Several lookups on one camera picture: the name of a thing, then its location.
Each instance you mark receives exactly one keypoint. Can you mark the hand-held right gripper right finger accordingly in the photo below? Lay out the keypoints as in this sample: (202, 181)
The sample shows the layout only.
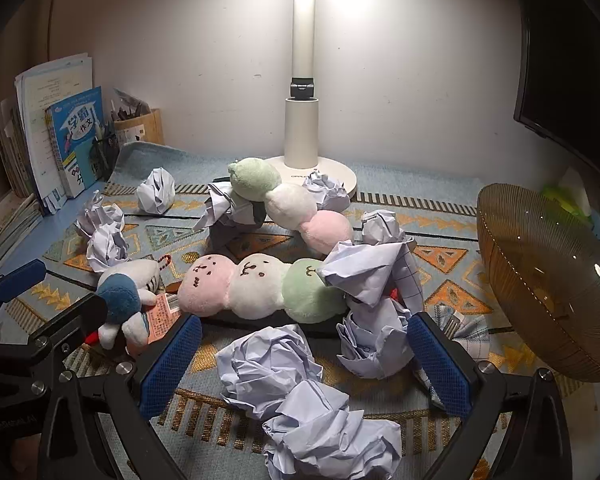
(440, 365)

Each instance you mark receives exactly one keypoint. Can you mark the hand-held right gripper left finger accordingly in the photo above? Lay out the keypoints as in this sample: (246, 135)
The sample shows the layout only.
(170, 365)

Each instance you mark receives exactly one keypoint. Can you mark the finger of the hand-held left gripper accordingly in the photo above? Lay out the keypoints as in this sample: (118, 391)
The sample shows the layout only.
(80, 317)
(20, 280)

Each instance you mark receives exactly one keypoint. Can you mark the blue plaid bow hair clip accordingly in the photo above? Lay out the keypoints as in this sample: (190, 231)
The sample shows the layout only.
(462, 332)

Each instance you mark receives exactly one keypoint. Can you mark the group of paper balls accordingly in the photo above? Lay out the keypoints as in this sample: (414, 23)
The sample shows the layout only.
(265, 365)

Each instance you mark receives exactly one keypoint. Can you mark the three-ball dango plush toy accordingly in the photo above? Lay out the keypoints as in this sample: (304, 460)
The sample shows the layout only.
(290, 205)
(255, 285)

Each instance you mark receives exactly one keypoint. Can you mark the brown woven basket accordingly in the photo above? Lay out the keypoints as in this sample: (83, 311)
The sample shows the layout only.
(545, 280)

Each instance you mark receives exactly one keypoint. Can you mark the person's left hand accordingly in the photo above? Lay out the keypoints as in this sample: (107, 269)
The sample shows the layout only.
(26, 455)

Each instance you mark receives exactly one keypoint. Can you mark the flat stack of books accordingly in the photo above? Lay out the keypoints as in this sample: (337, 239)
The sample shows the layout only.
(5, 225)

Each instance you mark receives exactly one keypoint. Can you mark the blue patterned woven mat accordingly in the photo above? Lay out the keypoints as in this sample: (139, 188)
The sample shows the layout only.
(180, 240)

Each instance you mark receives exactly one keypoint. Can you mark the black mesh pen holder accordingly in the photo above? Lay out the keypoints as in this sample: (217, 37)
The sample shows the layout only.
(102, 155)

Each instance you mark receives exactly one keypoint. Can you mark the blue cover workbook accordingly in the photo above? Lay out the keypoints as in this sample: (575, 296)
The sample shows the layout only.
(75, 125)

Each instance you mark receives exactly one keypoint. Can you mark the row of standing books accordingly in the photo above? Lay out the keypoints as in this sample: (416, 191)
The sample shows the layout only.
(45, 110)

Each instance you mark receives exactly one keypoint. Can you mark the wooden desk organizer box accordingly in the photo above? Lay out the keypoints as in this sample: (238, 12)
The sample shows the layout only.
(145, 127)

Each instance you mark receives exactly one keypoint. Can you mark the green white tissue pack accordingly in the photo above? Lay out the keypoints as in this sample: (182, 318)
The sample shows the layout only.
(565, 195)

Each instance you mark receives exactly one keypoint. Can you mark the white desk lamp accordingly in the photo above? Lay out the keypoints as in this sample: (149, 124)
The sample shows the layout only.
(302, 130)

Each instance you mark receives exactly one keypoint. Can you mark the black monitor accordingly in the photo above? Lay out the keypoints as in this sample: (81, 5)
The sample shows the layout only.
(570, 60)

